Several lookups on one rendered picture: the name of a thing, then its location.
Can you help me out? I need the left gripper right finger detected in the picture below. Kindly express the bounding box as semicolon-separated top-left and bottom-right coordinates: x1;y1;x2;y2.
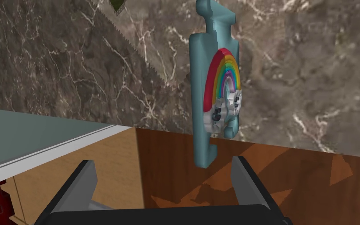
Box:
230;156;281;211

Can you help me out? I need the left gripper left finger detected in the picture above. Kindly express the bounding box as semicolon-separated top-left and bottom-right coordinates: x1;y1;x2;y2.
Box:
36;159;99;220

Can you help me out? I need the teal rainbow toy piece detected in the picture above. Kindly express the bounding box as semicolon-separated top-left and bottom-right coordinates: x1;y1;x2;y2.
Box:
189;0;243;169

